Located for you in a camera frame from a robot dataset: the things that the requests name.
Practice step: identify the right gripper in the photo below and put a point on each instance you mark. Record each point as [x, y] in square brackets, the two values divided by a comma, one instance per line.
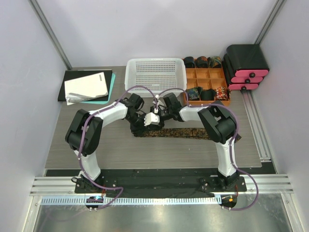
[161, 124]

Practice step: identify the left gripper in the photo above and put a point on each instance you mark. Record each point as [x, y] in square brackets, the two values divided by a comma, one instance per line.
[139, 130]

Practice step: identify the black key-pattern tie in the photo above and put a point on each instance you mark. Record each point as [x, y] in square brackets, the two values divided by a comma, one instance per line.
[187, 133]

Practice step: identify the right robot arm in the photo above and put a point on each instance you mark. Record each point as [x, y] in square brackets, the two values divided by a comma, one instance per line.
[220, 126]

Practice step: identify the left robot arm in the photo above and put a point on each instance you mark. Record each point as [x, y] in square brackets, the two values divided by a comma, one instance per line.
[84, 133]

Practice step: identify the rolled blue floral tie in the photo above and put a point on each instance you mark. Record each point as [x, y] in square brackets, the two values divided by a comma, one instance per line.
[194, 93]

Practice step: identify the teal folder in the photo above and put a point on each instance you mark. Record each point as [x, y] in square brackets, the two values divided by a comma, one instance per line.
[109, 79]

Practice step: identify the white plastic basket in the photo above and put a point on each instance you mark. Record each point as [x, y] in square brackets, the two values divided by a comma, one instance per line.
[148, 76]

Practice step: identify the rolled plain black tie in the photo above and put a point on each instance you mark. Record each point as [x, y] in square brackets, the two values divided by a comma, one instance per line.
[207, 95]

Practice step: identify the orange compartment tray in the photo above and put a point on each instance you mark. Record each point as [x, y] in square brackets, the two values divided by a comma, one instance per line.
[208, 78]

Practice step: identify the white notebook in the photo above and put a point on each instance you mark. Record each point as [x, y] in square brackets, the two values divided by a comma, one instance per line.
[91, 86]

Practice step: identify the rolled red patterned tie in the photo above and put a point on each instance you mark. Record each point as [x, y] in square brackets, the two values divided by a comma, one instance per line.
[221, 94]

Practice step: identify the rolled black tie back-left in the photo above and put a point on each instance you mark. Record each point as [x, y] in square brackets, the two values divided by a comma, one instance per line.
[189, 62]

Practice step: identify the rolled orange-black tie back-middle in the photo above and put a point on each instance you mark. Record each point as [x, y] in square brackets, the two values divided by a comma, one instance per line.
[202, 62]

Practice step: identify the rolled green tie back-right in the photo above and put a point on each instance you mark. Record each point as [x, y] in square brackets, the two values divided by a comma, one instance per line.
[214, 62]

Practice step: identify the black folder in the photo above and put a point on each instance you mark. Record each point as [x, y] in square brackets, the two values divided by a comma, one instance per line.
[70, 75]

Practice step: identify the black pink drawer unit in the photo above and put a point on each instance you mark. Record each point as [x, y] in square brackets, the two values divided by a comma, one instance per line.
[244, 66]

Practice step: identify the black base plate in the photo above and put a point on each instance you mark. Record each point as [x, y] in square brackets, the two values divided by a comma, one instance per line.
[157, 183]

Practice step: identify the white slotted cable duct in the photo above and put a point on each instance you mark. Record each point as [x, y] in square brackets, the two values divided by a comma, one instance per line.
[95, 200]

